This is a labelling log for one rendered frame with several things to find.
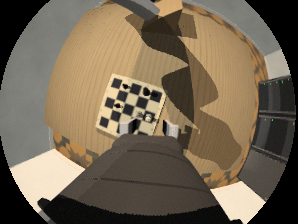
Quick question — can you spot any black chess king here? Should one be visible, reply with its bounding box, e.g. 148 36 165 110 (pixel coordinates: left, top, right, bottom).
143 87 150 96

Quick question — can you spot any grey chess piece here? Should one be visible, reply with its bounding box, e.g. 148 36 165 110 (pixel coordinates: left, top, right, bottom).
134 111 142 118

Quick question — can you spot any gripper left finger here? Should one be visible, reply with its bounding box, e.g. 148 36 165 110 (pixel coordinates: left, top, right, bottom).
120 118 137 136

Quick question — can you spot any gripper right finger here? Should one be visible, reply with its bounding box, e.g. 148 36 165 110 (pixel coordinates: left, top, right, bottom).
162 120 179 139

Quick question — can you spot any black and white chessboard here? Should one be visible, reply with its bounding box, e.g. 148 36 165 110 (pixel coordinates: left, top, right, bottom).
96 74 168 137

